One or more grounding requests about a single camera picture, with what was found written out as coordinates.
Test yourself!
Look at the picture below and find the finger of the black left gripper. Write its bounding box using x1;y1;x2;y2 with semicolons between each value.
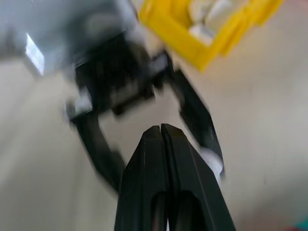
172;69;226;178
71;112;125;194

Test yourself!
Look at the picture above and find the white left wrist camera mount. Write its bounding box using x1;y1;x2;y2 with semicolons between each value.
63;88;94;122

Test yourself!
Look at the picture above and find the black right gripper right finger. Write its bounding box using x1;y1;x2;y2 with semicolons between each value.
161;123;237;231

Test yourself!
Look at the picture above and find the white plastic part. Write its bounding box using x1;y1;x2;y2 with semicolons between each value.
201;146;224;183

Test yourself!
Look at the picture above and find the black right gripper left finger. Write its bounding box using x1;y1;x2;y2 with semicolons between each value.
115;125;169;231

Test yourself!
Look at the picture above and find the yellow plastic bin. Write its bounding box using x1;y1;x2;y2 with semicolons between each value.
139;0;284;73

